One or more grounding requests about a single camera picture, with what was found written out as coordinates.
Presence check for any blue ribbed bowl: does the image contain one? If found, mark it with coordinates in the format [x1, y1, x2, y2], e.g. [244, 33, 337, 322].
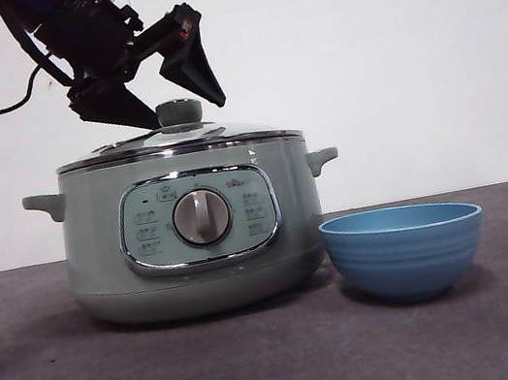
[316, 192, 498, 319]

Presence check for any pale green electric steamer pot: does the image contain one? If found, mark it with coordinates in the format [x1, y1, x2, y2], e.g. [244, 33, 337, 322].
[16, 121, 364, 345]

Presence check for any glass lid with green knob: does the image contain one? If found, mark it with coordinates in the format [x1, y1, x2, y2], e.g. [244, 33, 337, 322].
[47, 78, 305, 177]

